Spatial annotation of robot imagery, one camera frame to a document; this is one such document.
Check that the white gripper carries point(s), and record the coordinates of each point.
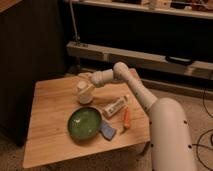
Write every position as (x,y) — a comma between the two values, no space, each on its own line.
(84,87)

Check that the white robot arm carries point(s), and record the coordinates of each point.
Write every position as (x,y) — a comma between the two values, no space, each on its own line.
(171,146)

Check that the green ceramic bowl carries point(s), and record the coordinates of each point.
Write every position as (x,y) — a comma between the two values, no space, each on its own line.
(84,123)

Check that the white paper cup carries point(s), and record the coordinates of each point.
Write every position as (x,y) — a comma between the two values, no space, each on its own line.
(85,99)

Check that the wooden table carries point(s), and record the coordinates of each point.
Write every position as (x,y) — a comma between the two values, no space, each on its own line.
(61,128)

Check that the white tube with cap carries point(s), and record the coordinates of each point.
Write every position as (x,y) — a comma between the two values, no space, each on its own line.
(112,108)

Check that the blue sponge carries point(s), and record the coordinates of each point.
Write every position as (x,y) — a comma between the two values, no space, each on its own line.
(107,131)

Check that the orange carrot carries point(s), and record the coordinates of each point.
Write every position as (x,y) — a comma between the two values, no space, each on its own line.
(127,118)

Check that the metal pole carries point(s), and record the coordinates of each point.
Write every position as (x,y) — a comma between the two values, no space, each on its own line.
(76,35)

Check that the long beige case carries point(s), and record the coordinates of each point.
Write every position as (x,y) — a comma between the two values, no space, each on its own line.
(197,69)

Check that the dark cabinet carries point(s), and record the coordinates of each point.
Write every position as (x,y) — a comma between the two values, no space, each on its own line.
(32,48)

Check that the wooden shelf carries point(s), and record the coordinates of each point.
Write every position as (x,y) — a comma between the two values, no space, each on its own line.
(186,8)

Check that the black case handle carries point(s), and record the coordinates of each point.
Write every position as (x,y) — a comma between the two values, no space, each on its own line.
(180,61)

